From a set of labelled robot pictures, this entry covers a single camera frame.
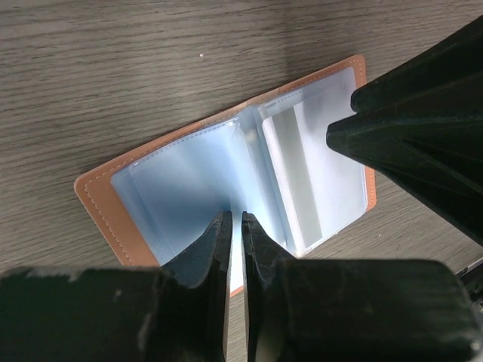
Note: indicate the white card with black stripe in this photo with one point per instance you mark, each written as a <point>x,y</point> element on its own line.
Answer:
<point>322,192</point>

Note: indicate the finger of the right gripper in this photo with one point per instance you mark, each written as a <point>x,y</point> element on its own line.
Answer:
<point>420,125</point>

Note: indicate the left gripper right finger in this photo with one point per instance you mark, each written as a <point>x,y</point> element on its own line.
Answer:
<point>265,305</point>

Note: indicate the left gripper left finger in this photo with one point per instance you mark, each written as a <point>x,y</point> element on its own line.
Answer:
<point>194,297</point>

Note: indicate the tan leather card holder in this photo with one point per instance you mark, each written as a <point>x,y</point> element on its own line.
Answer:
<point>152,202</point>

